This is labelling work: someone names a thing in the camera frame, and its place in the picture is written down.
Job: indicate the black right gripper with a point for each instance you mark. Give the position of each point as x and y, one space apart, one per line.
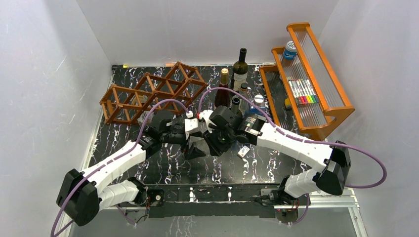
216 149

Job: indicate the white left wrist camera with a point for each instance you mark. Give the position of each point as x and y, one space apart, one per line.
191 124

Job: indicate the row of coloured markers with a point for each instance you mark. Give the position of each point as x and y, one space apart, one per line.
303 91

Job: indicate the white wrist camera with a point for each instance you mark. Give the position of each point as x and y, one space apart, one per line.
204 116
191 124

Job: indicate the silver-capped dark wine bottle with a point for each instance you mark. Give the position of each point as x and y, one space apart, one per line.
235 106

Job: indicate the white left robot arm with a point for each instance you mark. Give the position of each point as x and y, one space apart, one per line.
114 166

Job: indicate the blue labelled plastic bottle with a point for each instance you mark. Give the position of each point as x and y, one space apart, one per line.
259 105

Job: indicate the blue lidded small jar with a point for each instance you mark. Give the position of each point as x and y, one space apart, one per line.
290 51

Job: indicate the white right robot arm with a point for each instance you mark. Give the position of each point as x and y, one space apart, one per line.
329 165

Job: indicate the gold-capped red wine bottle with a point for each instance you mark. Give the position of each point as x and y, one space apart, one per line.
222 97

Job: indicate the orange wooden display shelf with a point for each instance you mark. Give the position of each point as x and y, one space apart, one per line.
316 121

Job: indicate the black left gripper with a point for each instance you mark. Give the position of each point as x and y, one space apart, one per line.
193 152

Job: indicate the small white box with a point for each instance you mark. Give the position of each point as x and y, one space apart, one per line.
243 151

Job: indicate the dark green wine bottle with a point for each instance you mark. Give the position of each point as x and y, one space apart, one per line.
240 71

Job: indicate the brown wooden wine rack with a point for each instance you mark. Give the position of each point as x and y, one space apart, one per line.
125 105

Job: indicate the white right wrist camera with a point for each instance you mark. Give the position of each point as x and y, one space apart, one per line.
204 116

